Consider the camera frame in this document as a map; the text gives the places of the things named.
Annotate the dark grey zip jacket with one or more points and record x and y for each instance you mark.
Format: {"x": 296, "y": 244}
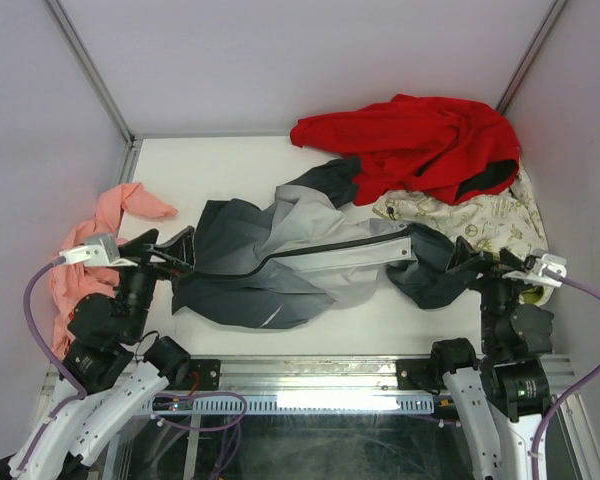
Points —
{"x": 279, "y": 267}

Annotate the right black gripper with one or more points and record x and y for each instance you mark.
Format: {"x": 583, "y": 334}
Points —
{"x": 492, "y": 273}

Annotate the white slotted cable duct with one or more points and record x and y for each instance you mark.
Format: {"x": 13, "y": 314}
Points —
{"x": 294, "y": 403}

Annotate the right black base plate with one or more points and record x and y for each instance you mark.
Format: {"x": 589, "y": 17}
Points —
{"x": 415, "y": 374}

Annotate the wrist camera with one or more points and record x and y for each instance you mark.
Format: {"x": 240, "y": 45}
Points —
{"x": 99, "y": 250}
{"x": 545, "y": 270}

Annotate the aluminium front rail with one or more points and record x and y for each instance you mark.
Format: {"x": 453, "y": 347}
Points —
{"x": 268, "y": 374}

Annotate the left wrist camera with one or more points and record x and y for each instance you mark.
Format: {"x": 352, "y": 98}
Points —
{"x": 99, "y": 250}

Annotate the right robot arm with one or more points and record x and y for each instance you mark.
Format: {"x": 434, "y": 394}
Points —
{"x": 501, "y": 392}

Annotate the red jacket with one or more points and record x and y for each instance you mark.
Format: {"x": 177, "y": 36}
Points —
{"x": 450, "y": 149}

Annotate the cream patterned garment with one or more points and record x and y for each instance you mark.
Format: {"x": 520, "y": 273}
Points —
{"x": 510, "y": 219}

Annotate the right aluminium corner post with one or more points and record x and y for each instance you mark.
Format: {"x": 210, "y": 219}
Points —
{"x": 539, "y": 39}

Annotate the aluminium corner post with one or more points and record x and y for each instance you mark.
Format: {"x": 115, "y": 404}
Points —
{"x": 539, "y": 39}
{"x": 83, "y": 58}

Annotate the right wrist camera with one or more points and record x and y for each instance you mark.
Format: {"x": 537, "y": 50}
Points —
{"x": 545, "y": 270}

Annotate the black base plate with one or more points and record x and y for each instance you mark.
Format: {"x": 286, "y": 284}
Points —
{"x": 415, "y": 374}
{"x": 201, "y": 375}

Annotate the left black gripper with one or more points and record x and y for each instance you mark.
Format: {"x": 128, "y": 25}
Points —
{"x": 180, "y": 249}

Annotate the pink cloth garment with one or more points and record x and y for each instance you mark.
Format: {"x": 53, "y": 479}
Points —
{"x": 69, "y": 284}

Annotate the left aluminium corner post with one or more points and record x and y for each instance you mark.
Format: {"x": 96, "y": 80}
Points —
{"x": 83, "y": 58}

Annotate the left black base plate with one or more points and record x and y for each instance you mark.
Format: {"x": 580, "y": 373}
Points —
{"x": 201, "y": 375}

